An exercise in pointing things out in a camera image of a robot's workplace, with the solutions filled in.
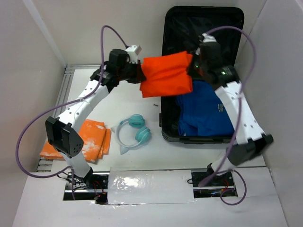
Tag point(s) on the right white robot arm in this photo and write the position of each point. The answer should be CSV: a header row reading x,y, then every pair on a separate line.
x,y
249,140

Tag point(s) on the teal cat-ear headphones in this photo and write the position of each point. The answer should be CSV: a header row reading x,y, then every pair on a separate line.
x,y
143,135

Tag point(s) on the black hard-shell suitcase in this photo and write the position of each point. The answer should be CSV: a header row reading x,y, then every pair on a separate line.
x,y
182,27

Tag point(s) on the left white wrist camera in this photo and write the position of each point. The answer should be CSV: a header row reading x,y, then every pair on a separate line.
x,y
133,53

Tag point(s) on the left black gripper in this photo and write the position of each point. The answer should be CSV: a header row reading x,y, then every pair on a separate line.
x,y
140,76

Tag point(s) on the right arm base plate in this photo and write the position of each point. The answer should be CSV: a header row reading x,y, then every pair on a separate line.
x,y
223,183

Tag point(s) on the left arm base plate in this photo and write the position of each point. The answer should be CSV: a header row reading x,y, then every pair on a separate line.
x,y
95,191

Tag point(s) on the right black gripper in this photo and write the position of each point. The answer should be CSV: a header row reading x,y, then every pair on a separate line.
x,y
195,67

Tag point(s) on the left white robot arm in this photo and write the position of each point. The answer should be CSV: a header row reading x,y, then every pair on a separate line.
x,y
62,131

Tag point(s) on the bright orange cloth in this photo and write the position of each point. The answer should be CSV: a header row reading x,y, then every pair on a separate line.
x,y
166,75

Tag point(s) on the blue shirt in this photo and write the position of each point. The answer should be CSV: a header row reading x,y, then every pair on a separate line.
x,y
202,113

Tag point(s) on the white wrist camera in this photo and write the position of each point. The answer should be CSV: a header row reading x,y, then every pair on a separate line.
x,y
206,38
133,53

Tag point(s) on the orange white-speckled towel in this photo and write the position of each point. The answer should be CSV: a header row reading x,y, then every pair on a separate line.
x,y
96,139

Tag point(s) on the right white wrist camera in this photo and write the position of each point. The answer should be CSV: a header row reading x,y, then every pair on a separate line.
x,y
206,38

